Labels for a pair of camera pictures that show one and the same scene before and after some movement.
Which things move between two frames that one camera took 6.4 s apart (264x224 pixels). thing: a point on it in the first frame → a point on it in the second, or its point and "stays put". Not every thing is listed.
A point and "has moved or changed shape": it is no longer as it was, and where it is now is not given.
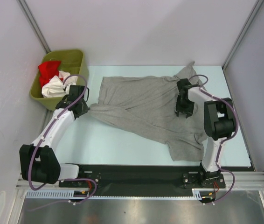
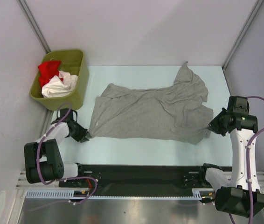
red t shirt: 47,70 stays put
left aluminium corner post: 35,26 stays put
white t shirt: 54,87 stays put
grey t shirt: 148,104 has moved or changed shape
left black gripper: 85,108 → 80,137
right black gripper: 189,111 → 213,125
